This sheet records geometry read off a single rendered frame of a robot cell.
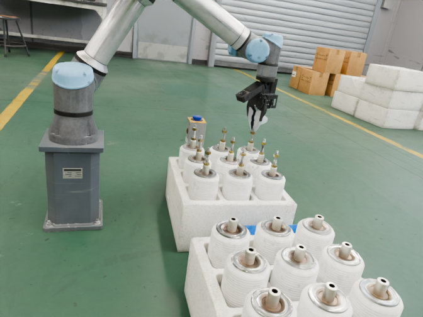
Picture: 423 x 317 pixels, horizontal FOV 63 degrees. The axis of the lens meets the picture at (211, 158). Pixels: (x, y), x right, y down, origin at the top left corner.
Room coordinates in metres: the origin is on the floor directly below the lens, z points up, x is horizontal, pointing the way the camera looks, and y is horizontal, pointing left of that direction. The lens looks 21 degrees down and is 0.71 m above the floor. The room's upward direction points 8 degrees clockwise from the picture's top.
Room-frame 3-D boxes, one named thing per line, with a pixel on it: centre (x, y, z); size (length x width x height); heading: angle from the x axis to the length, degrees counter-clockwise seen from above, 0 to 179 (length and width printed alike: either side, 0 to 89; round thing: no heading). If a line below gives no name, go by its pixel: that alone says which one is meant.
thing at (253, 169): (1.21, -0.18, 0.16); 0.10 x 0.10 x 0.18
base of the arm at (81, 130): (1.05, 0.45, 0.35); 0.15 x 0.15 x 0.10
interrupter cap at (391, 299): (0.56, -0.37, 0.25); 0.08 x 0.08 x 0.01
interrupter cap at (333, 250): (0.68, -0.33, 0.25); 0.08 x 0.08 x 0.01
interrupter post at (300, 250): (0.64, -0.22, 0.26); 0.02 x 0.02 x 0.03
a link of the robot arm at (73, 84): (1.06, 0.46, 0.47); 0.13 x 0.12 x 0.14; 13
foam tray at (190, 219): (1.17, -0.07, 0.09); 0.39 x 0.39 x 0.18; 16
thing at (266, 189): (1.09, -0.21, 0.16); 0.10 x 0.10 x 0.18
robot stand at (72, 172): (1.05, 0.45, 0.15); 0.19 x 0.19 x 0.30; 19
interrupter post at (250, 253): (0.60, -0.11, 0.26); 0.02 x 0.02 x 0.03
